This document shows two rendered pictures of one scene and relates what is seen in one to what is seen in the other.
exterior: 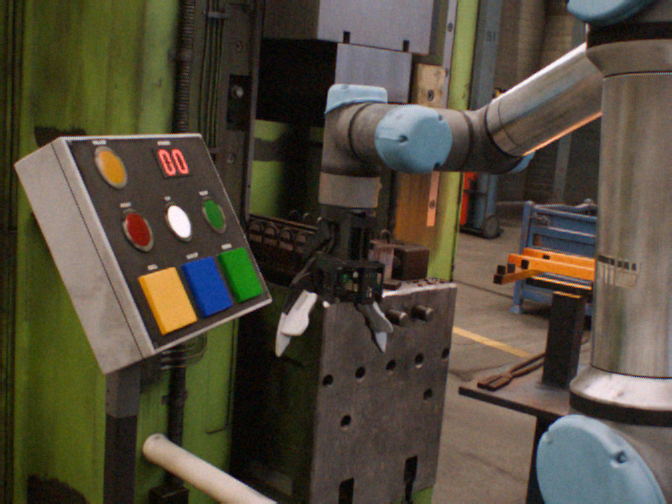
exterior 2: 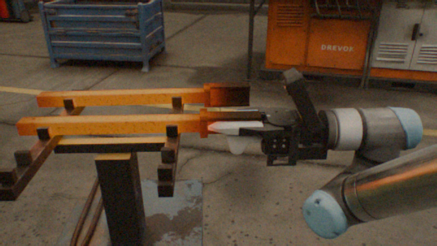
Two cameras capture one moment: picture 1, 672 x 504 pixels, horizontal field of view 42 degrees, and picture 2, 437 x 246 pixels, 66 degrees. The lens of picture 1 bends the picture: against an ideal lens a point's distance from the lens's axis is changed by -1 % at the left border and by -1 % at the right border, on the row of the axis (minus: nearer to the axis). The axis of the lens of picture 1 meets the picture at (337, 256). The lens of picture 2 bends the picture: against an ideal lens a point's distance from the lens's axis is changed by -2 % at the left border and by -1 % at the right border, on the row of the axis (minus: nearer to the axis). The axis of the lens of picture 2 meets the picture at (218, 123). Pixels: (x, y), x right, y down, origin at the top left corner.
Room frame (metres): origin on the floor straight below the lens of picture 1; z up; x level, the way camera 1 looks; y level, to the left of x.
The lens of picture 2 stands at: (1.41, -0.35, 1.20)
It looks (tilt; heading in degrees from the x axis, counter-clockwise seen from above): 27 degrees down; 322
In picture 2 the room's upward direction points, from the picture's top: straight up
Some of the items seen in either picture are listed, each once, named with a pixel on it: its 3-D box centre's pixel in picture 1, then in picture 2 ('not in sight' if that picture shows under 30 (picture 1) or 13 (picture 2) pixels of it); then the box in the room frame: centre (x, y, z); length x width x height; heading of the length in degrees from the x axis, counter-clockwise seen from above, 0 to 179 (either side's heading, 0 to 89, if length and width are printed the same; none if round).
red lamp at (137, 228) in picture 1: (137, 230); not in sight; (1.08, 0.25, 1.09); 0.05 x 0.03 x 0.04; 136
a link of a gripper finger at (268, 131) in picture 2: not in sight; (264, 127); (1.76, -0.72, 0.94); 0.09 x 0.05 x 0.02; 57
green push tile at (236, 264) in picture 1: (238, 275); not in sight; (1.26, 0.14, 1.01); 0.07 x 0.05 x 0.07; 161
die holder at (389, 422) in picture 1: (292, 364); not in sight; (1.86, 0.08, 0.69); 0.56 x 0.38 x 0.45; 46
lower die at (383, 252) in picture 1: (284, 246); not in sight; (1.81, 0.11, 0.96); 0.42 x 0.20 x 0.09; 46
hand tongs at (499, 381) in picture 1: (539, 360); (96, 198); (2.09, -0.51, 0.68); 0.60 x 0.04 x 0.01; 146
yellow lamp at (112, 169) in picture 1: (110, 167); not in sight; (1.10, 0.29, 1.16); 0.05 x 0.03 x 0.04; 136
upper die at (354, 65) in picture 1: (297, 70); not in sight; (1.81, 0.11, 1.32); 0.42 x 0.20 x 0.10; 46
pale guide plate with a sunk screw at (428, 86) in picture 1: (426, 104); not in sight; (1.98, -0.17, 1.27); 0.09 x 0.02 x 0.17; 136
